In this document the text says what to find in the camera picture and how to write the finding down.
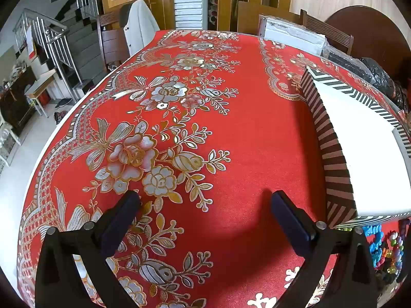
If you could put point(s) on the white louvered door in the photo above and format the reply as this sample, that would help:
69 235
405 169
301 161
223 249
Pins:
190 3

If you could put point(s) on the slatted wooden chair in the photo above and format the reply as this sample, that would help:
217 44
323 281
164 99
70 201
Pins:
330 33

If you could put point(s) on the striped cardboard box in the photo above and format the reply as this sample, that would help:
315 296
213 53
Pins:
369 150

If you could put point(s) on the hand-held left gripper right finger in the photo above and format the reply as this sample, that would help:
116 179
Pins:
289 222

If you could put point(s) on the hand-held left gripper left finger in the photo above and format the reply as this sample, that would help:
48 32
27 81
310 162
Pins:
123 218

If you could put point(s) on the red floral tablecloth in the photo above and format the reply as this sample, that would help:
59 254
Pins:
257 150

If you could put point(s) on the small white-topped desk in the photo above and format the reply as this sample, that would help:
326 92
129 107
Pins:
40 81

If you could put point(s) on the dark wooden cabinet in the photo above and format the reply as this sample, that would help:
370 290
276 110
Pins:
16 102

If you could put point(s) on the dark shoes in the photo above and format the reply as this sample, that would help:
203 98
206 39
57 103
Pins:
63 103

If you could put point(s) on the black plastic bag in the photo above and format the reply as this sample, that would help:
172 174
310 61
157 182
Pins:
379 73

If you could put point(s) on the white cardboard box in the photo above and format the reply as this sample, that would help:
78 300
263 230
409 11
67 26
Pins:
289 35

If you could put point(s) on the dark wooden chair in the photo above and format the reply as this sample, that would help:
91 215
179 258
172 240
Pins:
112 45

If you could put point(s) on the staircase with metal railing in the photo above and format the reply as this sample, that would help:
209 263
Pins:
80 38

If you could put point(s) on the black wrapped box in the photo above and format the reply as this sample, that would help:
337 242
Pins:
346 61

